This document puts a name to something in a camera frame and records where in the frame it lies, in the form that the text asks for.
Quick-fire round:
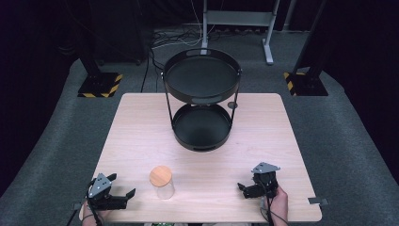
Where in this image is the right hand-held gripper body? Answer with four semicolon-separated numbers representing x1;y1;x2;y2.
250;161;281;200

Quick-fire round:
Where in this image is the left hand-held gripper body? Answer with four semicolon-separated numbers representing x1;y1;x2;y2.
87;172;128;212

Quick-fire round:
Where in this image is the person's left hand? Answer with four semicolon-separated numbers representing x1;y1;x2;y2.
79;201;111;226

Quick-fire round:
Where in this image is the person's right hand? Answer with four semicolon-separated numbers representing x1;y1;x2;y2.
264;186;289;221

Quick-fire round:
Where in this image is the glass jar with wooden lid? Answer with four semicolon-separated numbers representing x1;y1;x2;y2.
149;165;176;201

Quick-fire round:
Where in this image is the dark table edge clamp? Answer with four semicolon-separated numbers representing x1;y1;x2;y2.
307;197;329;207

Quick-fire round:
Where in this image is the black stand with striped base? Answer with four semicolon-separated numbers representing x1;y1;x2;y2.
76;0;124;99
282;0;329;97

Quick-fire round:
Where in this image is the black two-tier round tray rack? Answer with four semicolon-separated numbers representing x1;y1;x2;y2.
161;47;243;153

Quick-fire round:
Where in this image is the black floor cable bundle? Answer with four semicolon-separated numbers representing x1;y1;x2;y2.
139;28;201;94

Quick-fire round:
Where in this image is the white floor cable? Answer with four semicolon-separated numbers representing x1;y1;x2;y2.
152;0;225;50

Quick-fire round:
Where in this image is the grey metal stand frame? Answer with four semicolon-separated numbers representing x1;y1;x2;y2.
200;0;281;66

